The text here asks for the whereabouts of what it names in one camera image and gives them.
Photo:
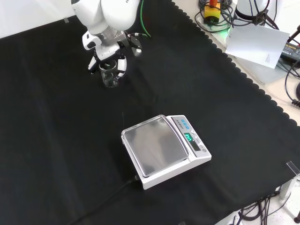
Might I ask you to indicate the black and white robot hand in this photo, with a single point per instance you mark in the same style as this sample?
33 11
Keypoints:
106 49

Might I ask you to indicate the clear glass beaker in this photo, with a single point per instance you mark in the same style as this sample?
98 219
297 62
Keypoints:
108 77

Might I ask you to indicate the black bench cloth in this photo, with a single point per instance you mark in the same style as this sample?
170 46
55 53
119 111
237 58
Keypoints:
70 131

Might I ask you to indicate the yellow stop button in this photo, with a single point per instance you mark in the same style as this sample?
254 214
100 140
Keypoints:
212 12

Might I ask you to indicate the white electronic balance steel pan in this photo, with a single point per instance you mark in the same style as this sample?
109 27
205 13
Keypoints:
159 147

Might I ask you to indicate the black power adapter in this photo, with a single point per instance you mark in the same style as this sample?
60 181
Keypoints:
291 51

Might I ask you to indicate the white bench leg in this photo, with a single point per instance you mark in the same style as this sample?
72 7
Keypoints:
289 189

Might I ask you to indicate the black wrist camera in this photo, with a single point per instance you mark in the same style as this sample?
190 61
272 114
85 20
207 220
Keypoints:
135 44

